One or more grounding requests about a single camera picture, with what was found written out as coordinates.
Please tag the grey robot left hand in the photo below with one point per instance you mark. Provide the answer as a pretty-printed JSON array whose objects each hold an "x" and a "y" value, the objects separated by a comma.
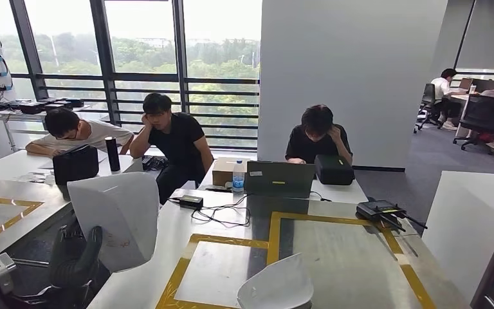
[{"x": 74, "y": 268}]

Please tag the white plastic car part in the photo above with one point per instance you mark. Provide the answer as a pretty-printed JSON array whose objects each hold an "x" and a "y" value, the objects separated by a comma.
[
  {"x": 119, "y": 221},
  {"x": 277, "y": 285}
]

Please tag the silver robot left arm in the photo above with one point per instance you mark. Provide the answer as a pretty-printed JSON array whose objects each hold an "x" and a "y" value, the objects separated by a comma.
[{"x": 55, "y": 300}]

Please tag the black bottle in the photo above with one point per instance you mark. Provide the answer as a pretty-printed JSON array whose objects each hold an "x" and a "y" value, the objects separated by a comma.
[{"x": 112, "y": 155}]

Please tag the black power adapter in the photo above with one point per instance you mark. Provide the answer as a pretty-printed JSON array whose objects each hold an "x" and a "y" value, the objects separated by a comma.
[{"x": 190, "y": 202}]

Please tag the steel table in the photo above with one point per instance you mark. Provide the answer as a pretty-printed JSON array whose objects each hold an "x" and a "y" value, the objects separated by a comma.
[{"x": 25, "y": 116}]

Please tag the small cardboard box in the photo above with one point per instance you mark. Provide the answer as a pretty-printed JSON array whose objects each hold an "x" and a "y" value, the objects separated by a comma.
[{"x": 223, "y": 170}]

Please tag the clear water bottle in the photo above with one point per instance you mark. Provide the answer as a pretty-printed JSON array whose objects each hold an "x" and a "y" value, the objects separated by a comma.
[{"x": 238, "y": 181}]

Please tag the grey laptop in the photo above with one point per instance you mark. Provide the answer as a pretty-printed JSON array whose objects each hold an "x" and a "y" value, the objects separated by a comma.
[{"x": 279, "y": 179}]

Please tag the black window railing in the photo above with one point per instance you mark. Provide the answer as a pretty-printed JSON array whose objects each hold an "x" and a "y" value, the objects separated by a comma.
[{"x": 213, "y": 80}]

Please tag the black router with antennas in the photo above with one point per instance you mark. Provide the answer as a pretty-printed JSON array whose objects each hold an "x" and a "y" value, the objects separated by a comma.
[{"x": 377, "y": 210}]

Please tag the black office chair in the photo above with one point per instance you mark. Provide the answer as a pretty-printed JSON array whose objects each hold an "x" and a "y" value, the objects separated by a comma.
[
  {"x": 428, "y": 96},
  {"x": 481, "y": 113}
]

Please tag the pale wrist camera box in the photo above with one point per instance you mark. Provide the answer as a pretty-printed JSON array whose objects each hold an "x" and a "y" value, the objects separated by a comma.
[{"x": 0, "y": 273}]

